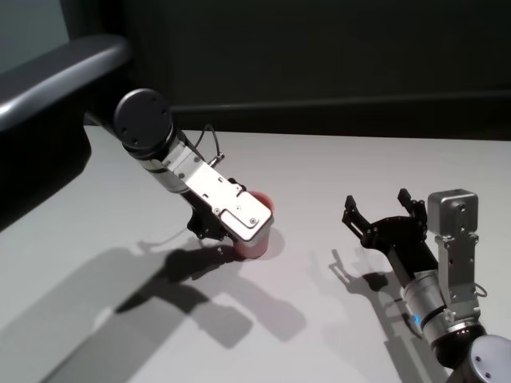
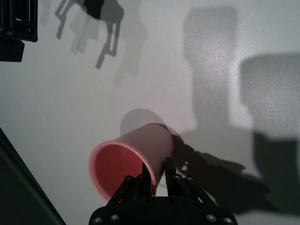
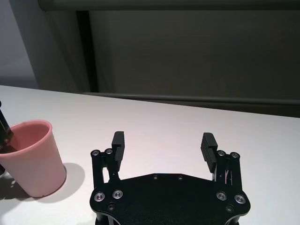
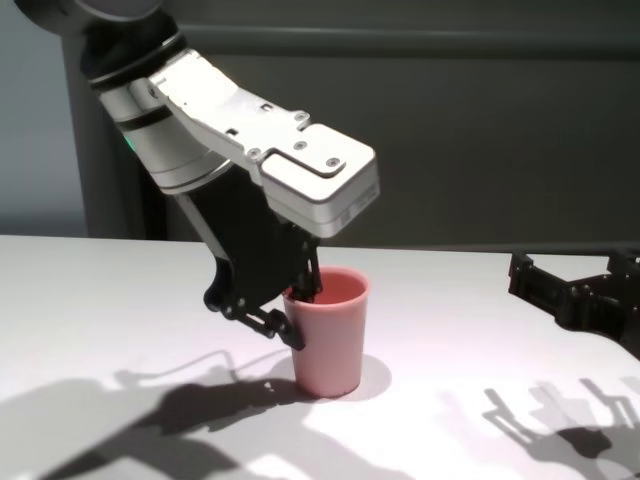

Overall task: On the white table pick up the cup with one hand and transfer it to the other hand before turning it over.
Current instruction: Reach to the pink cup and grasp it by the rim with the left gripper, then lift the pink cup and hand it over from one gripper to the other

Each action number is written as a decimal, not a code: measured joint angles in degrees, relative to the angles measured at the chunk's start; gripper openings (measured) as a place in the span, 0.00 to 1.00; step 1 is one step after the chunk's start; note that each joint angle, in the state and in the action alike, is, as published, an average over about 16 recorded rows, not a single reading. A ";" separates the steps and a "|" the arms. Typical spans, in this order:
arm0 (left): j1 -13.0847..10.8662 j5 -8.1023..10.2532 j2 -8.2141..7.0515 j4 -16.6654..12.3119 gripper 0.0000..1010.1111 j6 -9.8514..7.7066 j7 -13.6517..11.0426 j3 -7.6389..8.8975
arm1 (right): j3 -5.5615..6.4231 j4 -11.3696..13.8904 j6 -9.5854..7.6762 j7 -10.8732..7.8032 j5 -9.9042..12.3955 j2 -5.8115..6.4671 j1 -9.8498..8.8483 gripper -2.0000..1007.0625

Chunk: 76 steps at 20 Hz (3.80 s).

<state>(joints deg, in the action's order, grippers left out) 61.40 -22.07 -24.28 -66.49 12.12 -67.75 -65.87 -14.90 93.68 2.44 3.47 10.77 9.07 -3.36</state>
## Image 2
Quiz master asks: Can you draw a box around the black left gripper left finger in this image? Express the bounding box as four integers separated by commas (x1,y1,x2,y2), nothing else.
107,161,153,207

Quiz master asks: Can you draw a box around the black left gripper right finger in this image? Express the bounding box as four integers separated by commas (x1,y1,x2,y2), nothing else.
165,157,218,207

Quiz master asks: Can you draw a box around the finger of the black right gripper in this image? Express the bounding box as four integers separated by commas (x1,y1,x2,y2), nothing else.
0,0,39,63

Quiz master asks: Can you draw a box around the pink plastic cup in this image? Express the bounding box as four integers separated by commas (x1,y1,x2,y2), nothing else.
88,122,175,203

